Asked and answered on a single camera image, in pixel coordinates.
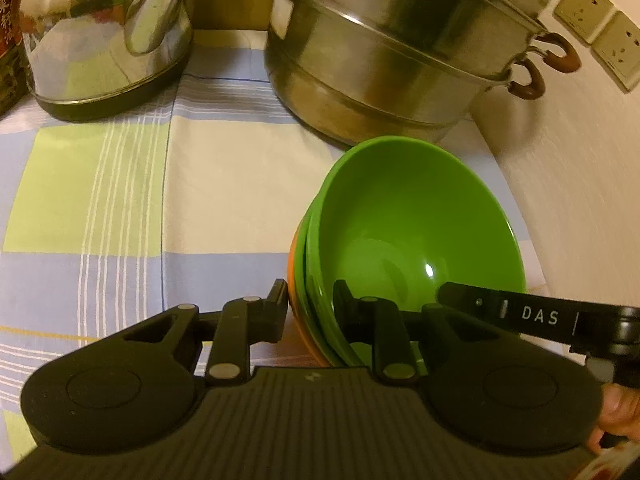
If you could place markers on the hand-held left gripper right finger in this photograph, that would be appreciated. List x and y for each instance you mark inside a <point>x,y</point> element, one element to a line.
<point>342,305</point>

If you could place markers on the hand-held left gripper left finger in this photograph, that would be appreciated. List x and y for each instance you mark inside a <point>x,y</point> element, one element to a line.
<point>276,312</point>

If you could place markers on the orange plastic bowl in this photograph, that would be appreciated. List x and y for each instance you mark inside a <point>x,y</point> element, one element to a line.
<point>306,332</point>

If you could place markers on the green plastic bowl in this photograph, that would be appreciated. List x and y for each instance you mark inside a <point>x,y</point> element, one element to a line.
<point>410,210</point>
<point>302,255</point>

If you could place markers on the person's right hand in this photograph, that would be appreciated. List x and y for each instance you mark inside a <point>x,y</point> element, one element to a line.
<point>617,410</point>

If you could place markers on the checkered tablecloth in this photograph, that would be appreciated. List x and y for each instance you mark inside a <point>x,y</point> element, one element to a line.
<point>100,185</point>

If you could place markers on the stainless steel steamer pot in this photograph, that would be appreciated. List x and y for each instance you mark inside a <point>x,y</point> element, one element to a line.
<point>390,50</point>

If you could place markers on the stainless steel kettle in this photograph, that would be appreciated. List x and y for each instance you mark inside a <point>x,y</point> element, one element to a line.
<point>100,35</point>

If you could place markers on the cooking oil bottle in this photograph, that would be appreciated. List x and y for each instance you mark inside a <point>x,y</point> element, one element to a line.
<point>10,35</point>

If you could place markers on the beige wall socket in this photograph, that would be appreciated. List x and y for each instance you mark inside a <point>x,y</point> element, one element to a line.
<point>620,50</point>
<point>582,10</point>

